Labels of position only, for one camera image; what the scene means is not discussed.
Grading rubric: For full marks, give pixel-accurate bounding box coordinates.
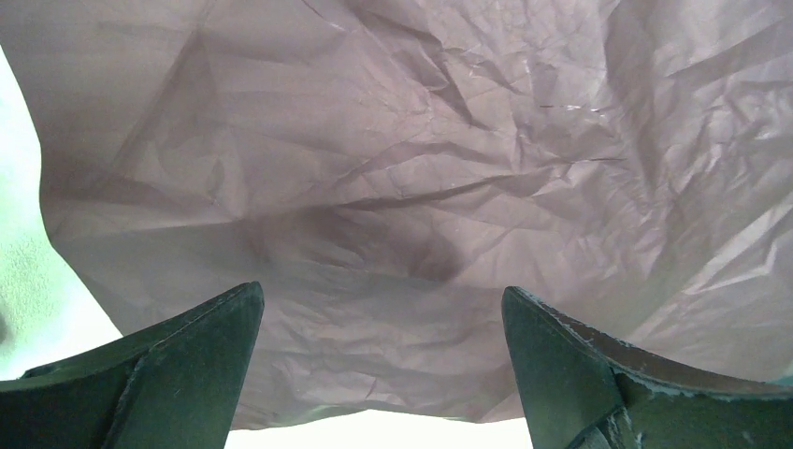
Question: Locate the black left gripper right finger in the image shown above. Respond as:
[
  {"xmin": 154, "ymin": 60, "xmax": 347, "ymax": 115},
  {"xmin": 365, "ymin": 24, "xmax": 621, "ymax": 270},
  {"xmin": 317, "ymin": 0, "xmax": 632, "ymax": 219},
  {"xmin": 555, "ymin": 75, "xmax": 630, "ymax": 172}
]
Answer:
[{"xmin": 502, "ymin": 287, "xmax": 792, "ymax": 448}]

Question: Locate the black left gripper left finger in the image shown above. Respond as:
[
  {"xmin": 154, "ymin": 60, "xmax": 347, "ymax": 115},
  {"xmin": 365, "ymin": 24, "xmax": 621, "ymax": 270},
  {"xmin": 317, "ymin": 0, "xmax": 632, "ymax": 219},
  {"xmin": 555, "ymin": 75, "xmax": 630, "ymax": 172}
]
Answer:
[{"xmin": 1, "ymin": 282, "xmax": 265, "ymax": 449}]

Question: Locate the flower bouquet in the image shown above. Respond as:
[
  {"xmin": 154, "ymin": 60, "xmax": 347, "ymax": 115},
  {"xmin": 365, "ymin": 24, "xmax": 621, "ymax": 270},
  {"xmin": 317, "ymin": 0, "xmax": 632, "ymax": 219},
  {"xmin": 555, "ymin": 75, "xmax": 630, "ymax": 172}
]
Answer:
[{"xmin": 1, "ymin": 1, "xmax": 792, "ymax": 428}]

